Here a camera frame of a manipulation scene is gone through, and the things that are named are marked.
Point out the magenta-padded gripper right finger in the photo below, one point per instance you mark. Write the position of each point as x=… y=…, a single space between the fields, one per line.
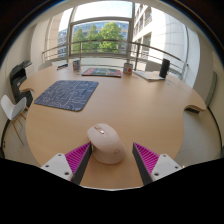
x=163 y=166

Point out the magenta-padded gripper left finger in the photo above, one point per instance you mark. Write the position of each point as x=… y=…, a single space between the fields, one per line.
x=60 y=165

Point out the beige computer mouse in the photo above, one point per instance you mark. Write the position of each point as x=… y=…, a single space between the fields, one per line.
x=107 y=146

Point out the dark blue patterned mouse pad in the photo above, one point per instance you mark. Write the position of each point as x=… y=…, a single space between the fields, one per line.
x=66 y=95

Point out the white chair with wooden legs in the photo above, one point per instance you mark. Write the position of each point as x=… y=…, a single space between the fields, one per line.
x=11 y=108

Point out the black office printer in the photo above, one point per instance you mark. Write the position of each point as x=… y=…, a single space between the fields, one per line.
x=18 y=78

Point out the black cylindrical speaker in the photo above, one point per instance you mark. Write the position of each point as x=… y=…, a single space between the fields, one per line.
x=164 y=68

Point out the small black box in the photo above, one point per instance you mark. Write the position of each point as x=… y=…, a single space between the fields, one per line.
x=62 y=66

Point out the printed drink can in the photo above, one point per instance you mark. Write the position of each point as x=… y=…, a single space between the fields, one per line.
x=128 y=68
x=76 y=65

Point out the red and dark magazine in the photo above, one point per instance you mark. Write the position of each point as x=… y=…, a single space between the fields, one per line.
x=101 y=72

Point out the metal balcony railing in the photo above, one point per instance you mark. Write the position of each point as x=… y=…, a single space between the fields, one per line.
x=100 y=41

